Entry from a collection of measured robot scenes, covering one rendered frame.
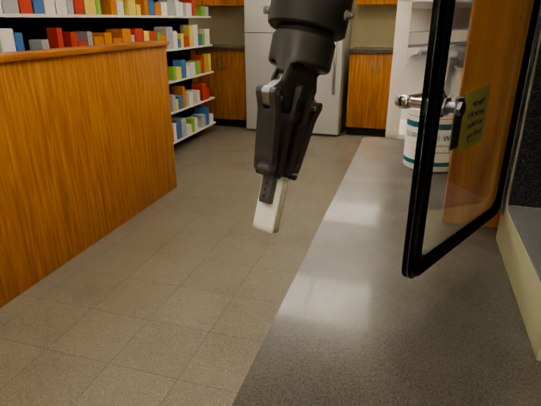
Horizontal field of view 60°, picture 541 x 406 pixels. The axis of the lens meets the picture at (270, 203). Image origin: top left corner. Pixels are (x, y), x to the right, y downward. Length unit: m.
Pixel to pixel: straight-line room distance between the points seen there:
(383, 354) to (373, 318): 0.07
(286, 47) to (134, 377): 1.63
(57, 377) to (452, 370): 1.73
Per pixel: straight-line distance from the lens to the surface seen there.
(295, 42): 0.54
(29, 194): 2.62
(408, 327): 0.61
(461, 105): 0.55
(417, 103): 0.58
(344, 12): 0.56
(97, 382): 2.02
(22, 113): 2.57
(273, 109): 0.52
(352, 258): 0.75
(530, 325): 0.64
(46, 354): 2.22
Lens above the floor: 1.29
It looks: 22 degrees down
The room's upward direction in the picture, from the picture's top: straight up
